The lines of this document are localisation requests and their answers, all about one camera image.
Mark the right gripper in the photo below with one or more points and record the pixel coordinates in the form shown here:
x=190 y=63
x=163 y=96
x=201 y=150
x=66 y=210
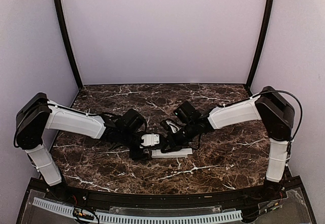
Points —
x=174 y=145

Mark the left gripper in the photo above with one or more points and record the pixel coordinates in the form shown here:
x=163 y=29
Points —
x=139 y=155

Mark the white remote battery cover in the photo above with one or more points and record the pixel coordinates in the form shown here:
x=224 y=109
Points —
x=184 y=152

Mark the white remote control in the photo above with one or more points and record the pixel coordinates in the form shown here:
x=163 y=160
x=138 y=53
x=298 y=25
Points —
x=159 y=154

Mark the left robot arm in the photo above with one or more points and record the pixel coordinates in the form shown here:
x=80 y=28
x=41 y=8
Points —
x=40 y=115

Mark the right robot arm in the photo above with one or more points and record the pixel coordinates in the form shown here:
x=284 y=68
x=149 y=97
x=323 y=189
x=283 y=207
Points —
x=268 y=108

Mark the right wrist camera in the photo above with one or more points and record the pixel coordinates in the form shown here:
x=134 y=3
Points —
x=170 y=125

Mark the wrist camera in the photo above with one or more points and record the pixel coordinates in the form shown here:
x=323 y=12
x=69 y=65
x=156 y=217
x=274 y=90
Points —
x=170 y=125
x=149 y=140

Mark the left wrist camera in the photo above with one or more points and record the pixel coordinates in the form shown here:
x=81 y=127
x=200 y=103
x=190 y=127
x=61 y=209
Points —
x=149 y=140

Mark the black front rail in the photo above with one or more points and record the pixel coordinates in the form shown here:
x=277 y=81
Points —
x=246 y=198

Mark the right black frame post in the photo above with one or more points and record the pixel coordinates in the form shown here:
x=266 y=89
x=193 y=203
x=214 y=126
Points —
x=260 y=44

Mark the black frame post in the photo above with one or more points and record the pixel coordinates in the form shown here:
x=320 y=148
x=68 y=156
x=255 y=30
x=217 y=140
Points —
x=67 y=43
x=260 y=44

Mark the left black frame post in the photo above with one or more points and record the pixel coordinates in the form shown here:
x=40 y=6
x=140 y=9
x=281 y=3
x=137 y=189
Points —
x=67 y=43

